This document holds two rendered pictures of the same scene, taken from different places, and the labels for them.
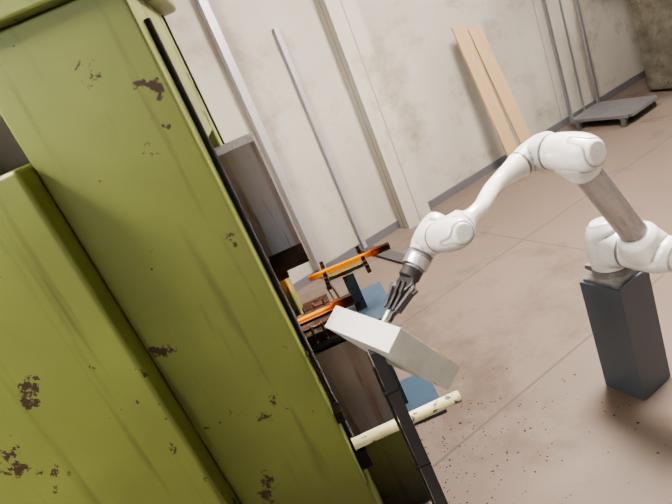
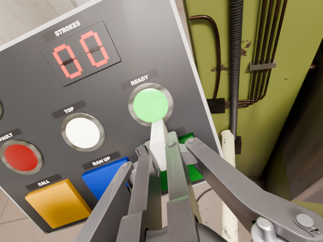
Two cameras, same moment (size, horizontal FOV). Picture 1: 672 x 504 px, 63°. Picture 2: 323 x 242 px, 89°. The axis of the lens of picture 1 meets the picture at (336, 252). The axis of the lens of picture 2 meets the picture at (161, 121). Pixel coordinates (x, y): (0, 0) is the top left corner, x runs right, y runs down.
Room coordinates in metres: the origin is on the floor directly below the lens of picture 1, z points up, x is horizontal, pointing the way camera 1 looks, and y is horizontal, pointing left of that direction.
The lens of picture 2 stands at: (1.70, -0.14, 1.23)
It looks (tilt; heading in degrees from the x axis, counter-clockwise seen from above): 49 degrees down; 126
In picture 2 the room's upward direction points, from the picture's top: 29 degrees counter-clockwise
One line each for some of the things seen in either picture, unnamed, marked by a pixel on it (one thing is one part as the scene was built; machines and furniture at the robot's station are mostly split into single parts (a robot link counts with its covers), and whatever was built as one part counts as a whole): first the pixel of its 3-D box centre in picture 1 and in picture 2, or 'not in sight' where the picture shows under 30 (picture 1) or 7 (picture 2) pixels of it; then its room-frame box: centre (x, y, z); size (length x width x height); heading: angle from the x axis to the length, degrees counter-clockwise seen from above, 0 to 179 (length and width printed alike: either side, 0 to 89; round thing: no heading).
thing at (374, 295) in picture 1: (362, 308); not in sight; (2.61, -0.01, 0.67); 0.40 x 0.30 x 0.02; 0
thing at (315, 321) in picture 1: (289, 338); not in sight; (2.03, 0.32, 0.96); 0.42 x 0.20 x 0.09; 92
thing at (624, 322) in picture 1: (625, 330); not in sight; (2.06, -1.08, 0.30); 0.20 x 0.20 x 0.60; 21
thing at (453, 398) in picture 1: (406, 419); (229, 190); (1.70, 0.01, 0.62); 0.44 x 0.05 x 0.05; 92
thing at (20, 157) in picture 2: not in sight; (22, 157); (1.43, -0.11, 1.09); 0.05 x 0.03 x 0.04; 2
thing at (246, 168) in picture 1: (224, 205); not in sight; (2.08, 0.32, 1.56); 0.42 x 0.39 x 0.40; 92
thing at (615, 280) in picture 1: (607, 268); not in sight; (2.08, -1.07, 0.63); 0.22 x 0.18 x 0.06; 21
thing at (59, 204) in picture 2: not in sight; (61, 202); (1.45, -0.15, 1.01); 0.07 x 0.05 x 0.07; 27
